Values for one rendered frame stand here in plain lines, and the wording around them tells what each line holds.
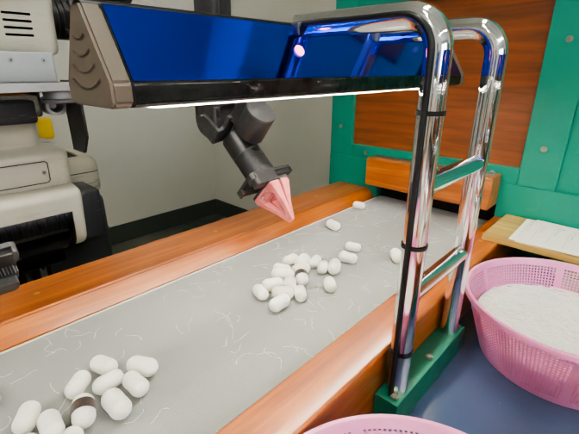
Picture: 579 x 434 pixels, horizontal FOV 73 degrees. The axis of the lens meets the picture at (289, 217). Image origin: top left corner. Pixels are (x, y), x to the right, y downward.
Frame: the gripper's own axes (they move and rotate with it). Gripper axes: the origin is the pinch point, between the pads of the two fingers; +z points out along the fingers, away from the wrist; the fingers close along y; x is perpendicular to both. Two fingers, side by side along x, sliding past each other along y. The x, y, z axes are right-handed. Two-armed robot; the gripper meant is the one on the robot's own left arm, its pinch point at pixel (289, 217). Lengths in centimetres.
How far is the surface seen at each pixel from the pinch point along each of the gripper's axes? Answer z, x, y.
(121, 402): 14.0, -5.5, -38.8
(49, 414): 11.4, -3.1, -44.1
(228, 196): -93, 167, 122
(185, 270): -0.9, 9.5, -18.3
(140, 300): 1.1, 8.7, -27.4
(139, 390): 13.8, -4.4, -36.6
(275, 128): -91, 91, 122
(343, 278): 14.8, -3.4, -1.0
